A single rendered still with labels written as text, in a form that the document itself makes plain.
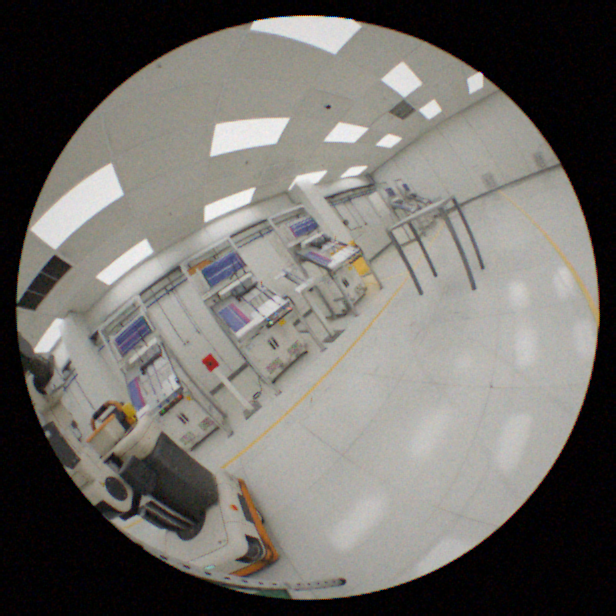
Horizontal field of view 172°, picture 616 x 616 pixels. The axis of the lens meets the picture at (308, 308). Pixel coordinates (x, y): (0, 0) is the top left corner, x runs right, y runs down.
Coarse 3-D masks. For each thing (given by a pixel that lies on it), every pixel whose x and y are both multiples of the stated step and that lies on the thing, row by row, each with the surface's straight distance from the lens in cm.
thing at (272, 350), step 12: (264, 324) 256; (276, 324) 238; (288, 324) 244; (252, 336) 231; (264, 336) 233; (276, 336) 238; (288, 336) 243; (300, 336) 251; (252, 348) 230; (264, 348) 234; (276, 348) 238; (288, 348) 245; (300, 348) 250; (264, 360) 235; (276, 360) 240; (288, 360) 245; (264, 372) 237; (276, 372) 242
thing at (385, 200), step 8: (376, 184) 584; (376, 192) 584; (384, 192) 585; (392, 192) 621; (376, 200) 589; (384, 200) 587; (392, 200) 589; (400, 200) 617; (376, 208) 595; (384, 208) 583; (392, 208) 603; (400, 208) 564; (408, 208) 568; (416, 208) 595; (392, 216) 580; (408, 216) 598; (424, 216) 622; (416, 224) 610; (400, 232) 583; (408, 232) 574; (424, 232) 556; (400, 240) 592; (408, 240) 582
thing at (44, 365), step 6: (36, 354) 87; (36, 360) 85; (42, 360) 86; (48, 360) 89; (54, 360) 87; (36, 366) 84; (42, 366) 85; (48, 366) 86; (30, 372) 88; (36, 372) 86; (42, 372) 85; (48, 372) 85; (36, 378) 87; (42, 378) 86; (48, 378) 85; (42, 384) 89
